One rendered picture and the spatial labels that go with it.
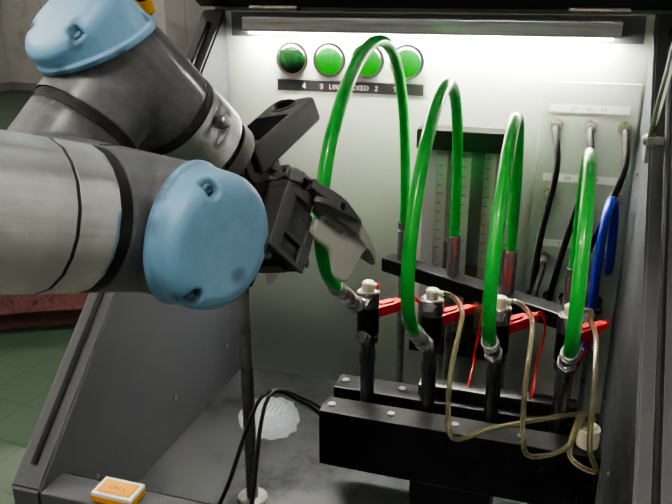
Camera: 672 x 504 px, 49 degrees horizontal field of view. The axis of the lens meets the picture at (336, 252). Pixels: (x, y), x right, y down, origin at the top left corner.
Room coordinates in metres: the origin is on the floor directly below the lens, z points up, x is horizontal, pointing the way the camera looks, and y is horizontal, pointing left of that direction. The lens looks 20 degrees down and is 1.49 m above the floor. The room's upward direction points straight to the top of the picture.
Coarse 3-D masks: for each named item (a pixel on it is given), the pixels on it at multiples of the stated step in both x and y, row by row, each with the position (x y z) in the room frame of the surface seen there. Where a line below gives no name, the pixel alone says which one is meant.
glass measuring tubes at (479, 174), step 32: (448, 128) 1.07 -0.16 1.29; (480, 128) 1.07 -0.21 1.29; (448, 160) 1.07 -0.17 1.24; (480, 160) 1.05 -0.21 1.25; (448, 192) 1.06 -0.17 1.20; (480, 192) 1.05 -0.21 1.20; (448, 224) 1.06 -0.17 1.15; (480, 224) 1.07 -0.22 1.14; (416, 256) 1.10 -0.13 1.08; (480, 256) 1.07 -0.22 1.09; (416, 288) 1.10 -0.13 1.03; (480, 352) 1.04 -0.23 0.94
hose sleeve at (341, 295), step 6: (342, 282) 0.72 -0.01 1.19; (342, 288) 0.72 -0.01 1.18; (348, 288) 0.74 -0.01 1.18; (336, 294) 0.72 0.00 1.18; (342, 294) 0.73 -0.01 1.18; (348, 294) 0.74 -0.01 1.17; (354, 294) 0.76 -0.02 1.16; (342, 300) 0.74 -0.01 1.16; (348, 300) 0.75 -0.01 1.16; (354, 300) 0.76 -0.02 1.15; (348, 306) 0.77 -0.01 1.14; (354, 306) 0.77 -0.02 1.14
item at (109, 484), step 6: (108, 480) 0.69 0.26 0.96; (114, 480) 0.69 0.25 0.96; (102, 486) 0.68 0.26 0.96; (108, 486) 0.68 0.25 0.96; (114, 486) 0.68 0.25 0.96; (120, 486) 0.68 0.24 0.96; (126, 486) 0.68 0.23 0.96; (132, 486) 0.68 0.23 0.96; (138, 486) 0.68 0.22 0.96; (108, 492) 0.67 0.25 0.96; (114, 492) 0.67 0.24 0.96; (120, 492) 0.67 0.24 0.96; (126, 492) 0.67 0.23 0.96; (132, 492) 0.67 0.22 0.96; (144, 492) 0.69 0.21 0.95; (96, 498) 0.67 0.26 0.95; (102, 498) 0.67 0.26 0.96; (138, 498) 0.67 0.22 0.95
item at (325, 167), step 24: (360, 48) 0.81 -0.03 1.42; (384, 48) 0.90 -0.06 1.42; (336, 96) 0.74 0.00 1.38; (336, 120) 0.72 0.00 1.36; (408, 120) 1.01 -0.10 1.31; (336, 144) 0.70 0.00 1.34; (408, 144) 1.02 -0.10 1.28; (408, 168) 1.02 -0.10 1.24; (408, 192) 1.03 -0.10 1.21; (336, 288) 0.71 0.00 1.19
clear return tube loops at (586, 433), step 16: (592, 320) 0.76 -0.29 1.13; (528, 352) 0.72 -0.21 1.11; (528, 368) 0.70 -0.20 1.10; (592, 368) 0.69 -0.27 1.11; (448, 384) 0.71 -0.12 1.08; (528, 384) 0.69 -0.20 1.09; (592, 384) 0.67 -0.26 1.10; (448, 400) 0.70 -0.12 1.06; (592, 400) 0.66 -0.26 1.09; (448, 416) 0.70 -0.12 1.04; (544, 416) 0.74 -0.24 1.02; (560, 416) 0.74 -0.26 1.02; (576, 416) 0.73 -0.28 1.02; (592, 416) 0.65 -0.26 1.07; (448, 432) 0.70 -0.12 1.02; (480, 432) 0.72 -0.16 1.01; (576, 432) 0.71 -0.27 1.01; (592, 432) 0.65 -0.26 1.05; (560, 448) 0.70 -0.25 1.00; (592, 448) 0.65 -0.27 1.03; (576, 464) 0.68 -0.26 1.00; (592, 464) 0.65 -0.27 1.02
